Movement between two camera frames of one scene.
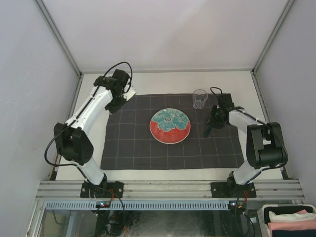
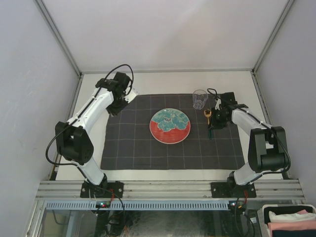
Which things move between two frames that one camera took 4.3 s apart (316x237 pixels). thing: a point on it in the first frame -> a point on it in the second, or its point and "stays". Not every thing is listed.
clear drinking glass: x=199 y=97 stays
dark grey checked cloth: x=165 y=131 stays
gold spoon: x=208 y=131 -> x=208 y=113
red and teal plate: x=170 y=126 stays
